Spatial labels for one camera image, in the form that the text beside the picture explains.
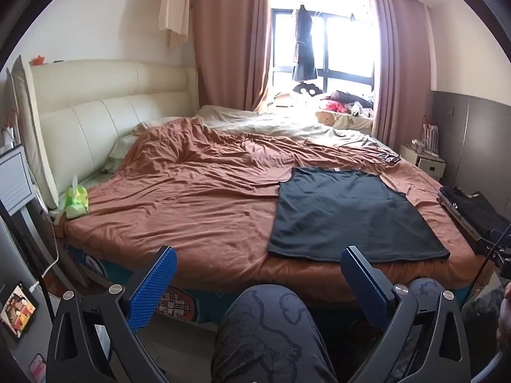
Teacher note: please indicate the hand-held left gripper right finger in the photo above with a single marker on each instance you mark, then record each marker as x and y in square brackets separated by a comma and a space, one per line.
[365, 287]

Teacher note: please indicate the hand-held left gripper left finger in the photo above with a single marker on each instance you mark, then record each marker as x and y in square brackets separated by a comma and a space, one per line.
[153, 287]

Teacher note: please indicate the black t-shirt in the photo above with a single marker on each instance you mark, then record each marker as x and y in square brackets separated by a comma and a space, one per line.
[351, 215]

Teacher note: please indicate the pile of mixed clothes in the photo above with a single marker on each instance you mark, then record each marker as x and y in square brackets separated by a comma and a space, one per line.
[347, 105]

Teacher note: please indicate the person's right hand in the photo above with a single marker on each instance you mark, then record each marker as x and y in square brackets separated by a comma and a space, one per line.
[506, 329]

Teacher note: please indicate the blue printed bed sheet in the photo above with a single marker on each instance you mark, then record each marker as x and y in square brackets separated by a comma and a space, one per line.
[187, 303]

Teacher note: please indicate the person's right leg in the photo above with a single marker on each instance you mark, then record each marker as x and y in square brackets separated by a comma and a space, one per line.
[481, 307]

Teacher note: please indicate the brown blanket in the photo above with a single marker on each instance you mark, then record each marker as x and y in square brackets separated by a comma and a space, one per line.
[191, 207]

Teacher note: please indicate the operator's knee in patterned trousers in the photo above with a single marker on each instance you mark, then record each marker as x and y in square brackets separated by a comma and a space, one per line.
[271, 335]

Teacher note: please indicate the green tissue packet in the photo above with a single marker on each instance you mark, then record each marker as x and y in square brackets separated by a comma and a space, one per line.
[76, 203]

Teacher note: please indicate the white nightstand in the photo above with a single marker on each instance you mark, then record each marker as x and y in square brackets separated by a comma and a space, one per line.
[429, 165]

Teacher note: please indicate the smartphone with lit screen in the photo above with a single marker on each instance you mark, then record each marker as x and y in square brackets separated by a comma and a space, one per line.
[18, 311]

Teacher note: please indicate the pink phone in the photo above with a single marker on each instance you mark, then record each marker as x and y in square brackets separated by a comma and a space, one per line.
[38, 369]

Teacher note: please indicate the pale green pillow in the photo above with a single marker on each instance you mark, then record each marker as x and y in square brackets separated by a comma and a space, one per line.
[119, 149]

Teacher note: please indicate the bear print cushion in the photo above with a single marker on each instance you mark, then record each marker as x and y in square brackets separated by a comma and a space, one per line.
[339, 119]

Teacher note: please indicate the cream padded headboard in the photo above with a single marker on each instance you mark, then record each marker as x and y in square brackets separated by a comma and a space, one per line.
[119, 107]

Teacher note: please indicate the cream leaning cushion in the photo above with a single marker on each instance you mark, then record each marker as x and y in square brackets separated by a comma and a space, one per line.
[34, 135]

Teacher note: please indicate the black and white plush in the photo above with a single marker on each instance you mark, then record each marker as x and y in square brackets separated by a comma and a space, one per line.
[307, 89]

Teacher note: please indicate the narrow pink curtain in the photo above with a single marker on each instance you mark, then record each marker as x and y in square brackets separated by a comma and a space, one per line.
[399, 68]

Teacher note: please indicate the dark framed window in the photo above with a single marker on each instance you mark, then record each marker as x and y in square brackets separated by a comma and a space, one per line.
[339, 48]

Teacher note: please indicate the dark hanging garment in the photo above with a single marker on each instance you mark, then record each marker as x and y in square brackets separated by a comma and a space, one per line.
[305, 48]

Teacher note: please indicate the small orange item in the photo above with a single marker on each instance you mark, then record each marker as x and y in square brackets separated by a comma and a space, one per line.
[38, 60]

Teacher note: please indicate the wide pink curtain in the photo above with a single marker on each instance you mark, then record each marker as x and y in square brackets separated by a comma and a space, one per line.
[227, 40]

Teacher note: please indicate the cream hanging cloth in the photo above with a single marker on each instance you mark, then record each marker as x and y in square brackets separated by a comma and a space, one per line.
[173, 8]

